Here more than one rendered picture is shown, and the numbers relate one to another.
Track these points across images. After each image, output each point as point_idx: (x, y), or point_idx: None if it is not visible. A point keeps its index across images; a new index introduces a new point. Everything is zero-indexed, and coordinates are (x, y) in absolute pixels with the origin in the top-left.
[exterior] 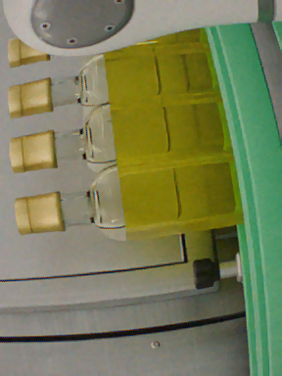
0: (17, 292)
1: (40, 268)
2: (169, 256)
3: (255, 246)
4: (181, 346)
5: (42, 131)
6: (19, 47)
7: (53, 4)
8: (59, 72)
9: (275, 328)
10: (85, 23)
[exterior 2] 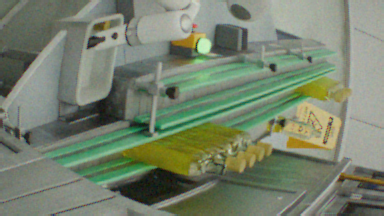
0: (272, 186)
1: (260, 189)
2: (221, 182)
3: (220, 105)
4: None
5: (232, 202)
6: (240, 158)
7: None
8: (212, 207)
9: (238, 73)
10: None
